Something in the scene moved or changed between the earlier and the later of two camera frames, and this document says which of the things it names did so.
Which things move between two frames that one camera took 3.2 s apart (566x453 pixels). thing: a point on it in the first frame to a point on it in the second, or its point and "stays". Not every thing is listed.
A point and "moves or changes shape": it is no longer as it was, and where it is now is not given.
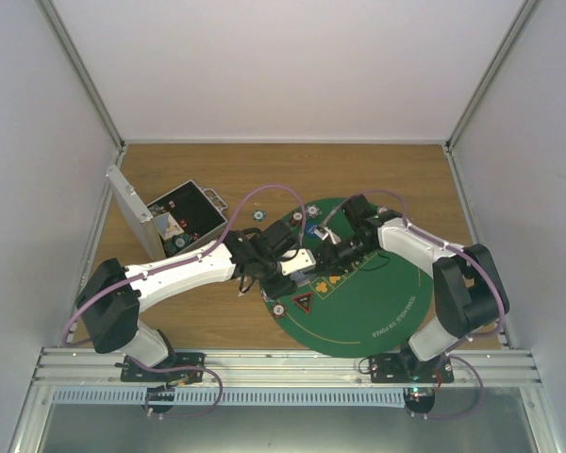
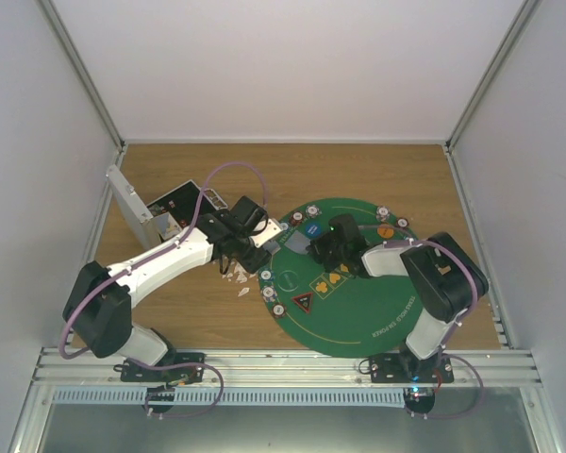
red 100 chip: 278,310 stays
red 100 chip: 296,218 stays
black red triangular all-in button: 304,301 stays
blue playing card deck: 302,278 moves or changes shape
